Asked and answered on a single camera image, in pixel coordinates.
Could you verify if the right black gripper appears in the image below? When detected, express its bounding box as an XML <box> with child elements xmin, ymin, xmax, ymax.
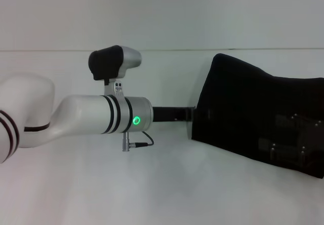
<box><xmin>259</xmin><ymin>112</ymin><xmax>324</xmax><ymax>165</ymax></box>

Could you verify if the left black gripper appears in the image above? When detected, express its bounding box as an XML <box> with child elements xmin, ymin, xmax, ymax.
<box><xmin>151</xmin><ymin>105</ymin><xmax>197</xmax><ymax>123</ymax></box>

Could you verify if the black shirt with FREE print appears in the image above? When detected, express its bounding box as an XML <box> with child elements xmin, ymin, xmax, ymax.
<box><xmin>187</xmin><ymin>53</ymin><xmax>324</xmax><ymax>179</ymax></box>

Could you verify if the left arm dark cable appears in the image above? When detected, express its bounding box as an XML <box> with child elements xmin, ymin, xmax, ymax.
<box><xmin>136</xmin><ymin>130</ymin><xmax>155</xmax><ymax>146</ymax></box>

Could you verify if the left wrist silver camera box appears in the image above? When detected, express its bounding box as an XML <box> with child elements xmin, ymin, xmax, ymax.
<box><xmin>88</xmin><ymin>45</ymin><xmax>142</xmax><ymax>102</ymax></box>

